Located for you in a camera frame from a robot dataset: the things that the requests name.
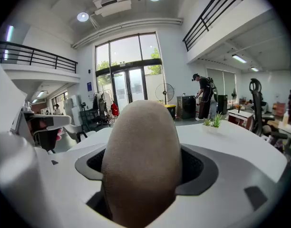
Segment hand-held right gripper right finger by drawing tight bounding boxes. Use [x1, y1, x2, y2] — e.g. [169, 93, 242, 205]
[145, 143, 286, 228]

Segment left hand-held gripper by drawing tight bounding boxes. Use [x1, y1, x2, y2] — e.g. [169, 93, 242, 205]
[0, 52, 72, 137]

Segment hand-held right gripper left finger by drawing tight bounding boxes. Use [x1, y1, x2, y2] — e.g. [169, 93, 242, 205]
[0, 129, 122, 228]

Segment small brown cylindrical object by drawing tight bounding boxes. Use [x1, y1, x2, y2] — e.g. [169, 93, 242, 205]
[100, 100, 183, 228]

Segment white chair black legs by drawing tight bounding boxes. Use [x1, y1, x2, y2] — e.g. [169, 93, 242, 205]
[62, 123, 89, 144]

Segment clothes rack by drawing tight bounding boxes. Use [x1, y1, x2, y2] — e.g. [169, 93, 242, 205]
[93, 89, 113, 125]

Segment black mesh office chair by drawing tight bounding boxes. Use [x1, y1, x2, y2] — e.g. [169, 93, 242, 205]
[97, 98, 108, 125]
[249, 78, 289, 140]

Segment red bag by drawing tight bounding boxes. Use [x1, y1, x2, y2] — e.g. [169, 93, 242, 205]
[111, 102, 120, 117]

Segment white folding table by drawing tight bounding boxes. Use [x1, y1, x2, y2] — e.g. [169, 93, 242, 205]
[69, 120, 289, 183]

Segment black balcony railing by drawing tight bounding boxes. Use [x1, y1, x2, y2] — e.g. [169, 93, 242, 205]
[0, 41, 78, 74]
[182, 0, 254, 52]

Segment glass entrance doors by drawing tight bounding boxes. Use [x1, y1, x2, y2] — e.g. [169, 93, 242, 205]
[95, 32, 164, 111]

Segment small green plant white pot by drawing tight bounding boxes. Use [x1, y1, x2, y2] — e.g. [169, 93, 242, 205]
[211, 112, 224, 134]
[202, 117, 213, 133]

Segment white low wooden shelf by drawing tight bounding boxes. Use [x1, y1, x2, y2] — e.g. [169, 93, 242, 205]
[227, 108, 254, 131]

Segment tall black box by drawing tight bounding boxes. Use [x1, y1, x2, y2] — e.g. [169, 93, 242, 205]
[216, 94, 228, 115]

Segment black cabinet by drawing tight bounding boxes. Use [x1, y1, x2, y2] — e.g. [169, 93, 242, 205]
[176, 95, 197, 120]

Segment black floor fan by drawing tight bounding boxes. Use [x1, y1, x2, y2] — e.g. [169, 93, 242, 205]
[155, 83, 175, 106]

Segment yellow lid bin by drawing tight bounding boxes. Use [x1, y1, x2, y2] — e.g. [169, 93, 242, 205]
[164, 104, 177, 120]

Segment white ceiling pipes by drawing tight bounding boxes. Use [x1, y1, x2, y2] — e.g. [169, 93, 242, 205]
[71, 17, 184, 49]

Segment white ceiling air conditioner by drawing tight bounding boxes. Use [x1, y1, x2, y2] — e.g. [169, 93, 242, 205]
[92, 0, 132, 18]

